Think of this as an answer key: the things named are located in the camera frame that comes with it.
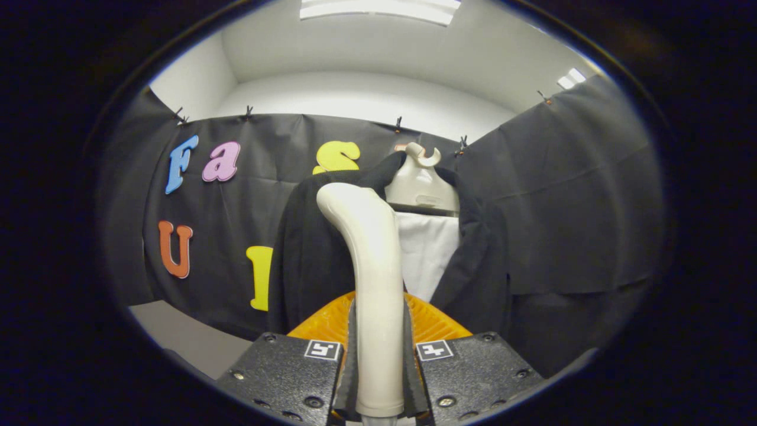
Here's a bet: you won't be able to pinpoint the small ceiling light panel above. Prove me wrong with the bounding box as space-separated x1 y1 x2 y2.
557 67 587 91

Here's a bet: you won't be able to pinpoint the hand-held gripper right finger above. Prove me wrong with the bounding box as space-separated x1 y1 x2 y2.
404 291 545 425

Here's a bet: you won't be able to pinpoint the black blazer jacket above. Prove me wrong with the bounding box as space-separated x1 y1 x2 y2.
267 151 512 341

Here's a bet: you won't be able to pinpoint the white garment steamer with hose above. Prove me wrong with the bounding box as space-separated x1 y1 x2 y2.
316 182 406 426

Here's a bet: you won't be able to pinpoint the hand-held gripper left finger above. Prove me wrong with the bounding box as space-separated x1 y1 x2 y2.
216 291 357 425

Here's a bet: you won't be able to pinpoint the white mannequin torso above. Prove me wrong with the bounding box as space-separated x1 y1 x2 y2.
384 142 462 304

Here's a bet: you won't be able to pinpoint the grey cabinet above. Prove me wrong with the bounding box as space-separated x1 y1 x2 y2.
129 300 254 380

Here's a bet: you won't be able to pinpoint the long ceiling light panel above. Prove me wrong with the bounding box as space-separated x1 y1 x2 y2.
300 0 462 27

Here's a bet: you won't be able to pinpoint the black backdrop cloth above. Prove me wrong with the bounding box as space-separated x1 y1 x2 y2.
98 74 666 379

